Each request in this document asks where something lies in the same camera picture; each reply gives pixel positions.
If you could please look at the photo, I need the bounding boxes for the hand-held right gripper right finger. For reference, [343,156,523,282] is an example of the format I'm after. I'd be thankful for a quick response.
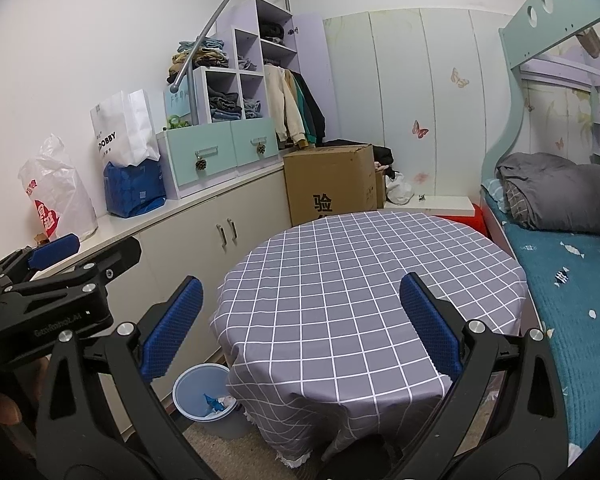
[380,272,571,480]

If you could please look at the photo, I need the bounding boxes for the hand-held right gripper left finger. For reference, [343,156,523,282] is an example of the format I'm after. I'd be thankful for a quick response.
[35,276,221,480]

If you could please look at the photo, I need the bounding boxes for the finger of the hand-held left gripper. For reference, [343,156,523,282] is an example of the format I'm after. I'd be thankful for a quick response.
[0,236,142,311]
[0,232,81,286]

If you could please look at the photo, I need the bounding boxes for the blue plastic waste bin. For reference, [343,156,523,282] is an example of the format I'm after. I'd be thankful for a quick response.
[172,364,239,420]

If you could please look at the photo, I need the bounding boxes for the person's left hand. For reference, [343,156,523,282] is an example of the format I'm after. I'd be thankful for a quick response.
[0,385,25,428]

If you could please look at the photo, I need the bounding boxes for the clear plastic bag red print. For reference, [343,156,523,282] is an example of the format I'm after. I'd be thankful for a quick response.
[18,133,99,242]

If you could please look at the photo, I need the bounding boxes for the white low cabinet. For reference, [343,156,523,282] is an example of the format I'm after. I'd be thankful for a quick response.
[0,160,293,411]

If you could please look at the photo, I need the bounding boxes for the blue woven bag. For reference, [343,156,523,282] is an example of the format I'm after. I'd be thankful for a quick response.
[104,160,167,219]

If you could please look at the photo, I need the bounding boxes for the grey checked tablecloth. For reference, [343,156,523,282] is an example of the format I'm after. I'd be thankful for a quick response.
[210,210,528,466]

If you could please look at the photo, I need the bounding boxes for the red plastic stool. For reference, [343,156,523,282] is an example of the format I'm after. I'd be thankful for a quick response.
[432,202,491,238]

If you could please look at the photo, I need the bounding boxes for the white board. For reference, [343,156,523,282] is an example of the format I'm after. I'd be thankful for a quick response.
[384,195,473,217]

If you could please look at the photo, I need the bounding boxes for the white paper shopping bag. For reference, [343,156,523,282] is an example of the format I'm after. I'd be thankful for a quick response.
[90,89,162,167]

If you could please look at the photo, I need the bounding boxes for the large mint green drawer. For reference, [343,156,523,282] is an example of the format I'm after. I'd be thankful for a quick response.
[164,130,238,196]

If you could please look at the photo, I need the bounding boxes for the white plastic bag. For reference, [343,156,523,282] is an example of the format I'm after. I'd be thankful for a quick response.
[384,172,415,206]

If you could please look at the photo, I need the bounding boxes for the light blue checked pillow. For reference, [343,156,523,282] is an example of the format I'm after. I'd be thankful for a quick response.
[481,177,508,213]

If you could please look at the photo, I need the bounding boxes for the teal candy print bedsheet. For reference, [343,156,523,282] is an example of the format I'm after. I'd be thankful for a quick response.
[481,177,600,453]

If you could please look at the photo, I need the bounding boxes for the grey checked blanket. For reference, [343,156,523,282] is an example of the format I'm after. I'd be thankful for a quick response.
[505,180,531,228]

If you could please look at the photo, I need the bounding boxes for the grey metal handrail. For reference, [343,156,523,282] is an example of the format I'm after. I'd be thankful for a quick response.
[174,0,292,128]

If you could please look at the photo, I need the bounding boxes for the small mint green drawer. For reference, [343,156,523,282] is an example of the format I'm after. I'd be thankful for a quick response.
[230,117,280,168]

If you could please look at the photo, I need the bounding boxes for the black cloth heap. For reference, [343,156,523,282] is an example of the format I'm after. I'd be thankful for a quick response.
[325,138,396,181]

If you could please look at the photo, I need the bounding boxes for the large cardboard box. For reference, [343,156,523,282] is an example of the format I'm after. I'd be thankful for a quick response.
[282,144,378,228]

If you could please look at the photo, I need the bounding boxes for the dark folded clothes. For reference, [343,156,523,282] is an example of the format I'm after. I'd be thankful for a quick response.
[208,87,243,123]

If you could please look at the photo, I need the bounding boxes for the grey duvet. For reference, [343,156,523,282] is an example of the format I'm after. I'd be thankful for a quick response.
[495,152,600,237]

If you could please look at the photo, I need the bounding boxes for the pile of brown clothes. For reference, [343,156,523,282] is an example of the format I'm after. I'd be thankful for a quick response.
[166,51,229,85]

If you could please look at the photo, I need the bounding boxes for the cream hanging jacket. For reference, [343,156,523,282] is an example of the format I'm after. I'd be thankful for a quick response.
[264,66,306,147]

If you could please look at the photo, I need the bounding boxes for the folded blue jeans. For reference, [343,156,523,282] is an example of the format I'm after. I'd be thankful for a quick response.
[177,40,226,56]

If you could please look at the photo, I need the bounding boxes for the green hanging jacket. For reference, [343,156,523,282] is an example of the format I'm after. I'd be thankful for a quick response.
[292,72,318,146]

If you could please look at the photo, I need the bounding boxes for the dark hanging jacket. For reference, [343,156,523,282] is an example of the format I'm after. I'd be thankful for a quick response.
[300,74,327,143]

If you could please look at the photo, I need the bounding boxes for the pale green wardrobe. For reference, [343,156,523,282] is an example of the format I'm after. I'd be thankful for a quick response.
[322,7,523,206]

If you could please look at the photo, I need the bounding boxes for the purple stair shelf unit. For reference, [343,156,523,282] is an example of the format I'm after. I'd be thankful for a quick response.
[156,0,326,200]

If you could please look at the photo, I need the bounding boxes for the black folded clothes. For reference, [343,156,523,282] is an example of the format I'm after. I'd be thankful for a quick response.
[259,20,286,46]

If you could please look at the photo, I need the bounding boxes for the beige hanging object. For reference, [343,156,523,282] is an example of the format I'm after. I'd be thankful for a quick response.
[575,27,600,58]

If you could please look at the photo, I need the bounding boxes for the mint bunk bed frame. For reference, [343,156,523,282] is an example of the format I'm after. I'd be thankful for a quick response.
[480,0,600,341]

